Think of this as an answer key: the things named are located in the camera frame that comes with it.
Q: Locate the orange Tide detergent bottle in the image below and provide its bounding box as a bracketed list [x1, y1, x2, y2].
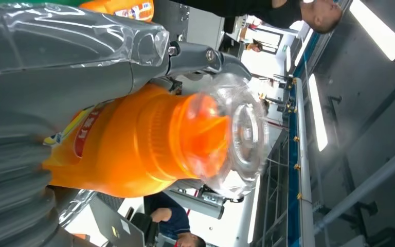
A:
[42, 73, 270, 199]

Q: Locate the orange detergent bottle bluish cap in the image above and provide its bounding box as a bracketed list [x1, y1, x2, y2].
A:
[79, 0, 155, 22]

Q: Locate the grey laptop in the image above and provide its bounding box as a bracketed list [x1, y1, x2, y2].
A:
[88, 196, 159, 247]

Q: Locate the person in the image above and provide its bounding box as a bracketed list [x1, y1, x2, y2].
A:
[142, 192, 207, 247]
[244, 39, 263, 54]
[180, 0, 343, 35]

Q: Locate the ceiling light panel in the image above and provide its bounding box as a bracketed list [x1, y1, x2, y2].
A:
[349, 0, 395, 62]
[308, 73, 329, 152]

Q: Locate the grey ceiling pipe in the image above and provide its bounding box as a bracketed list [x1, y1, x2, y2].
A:
[313, 141, 395, 236]

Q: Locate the blue ceiling rail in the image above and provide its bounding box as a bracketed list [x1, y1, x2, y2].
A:
[286, 77, 316, 247]

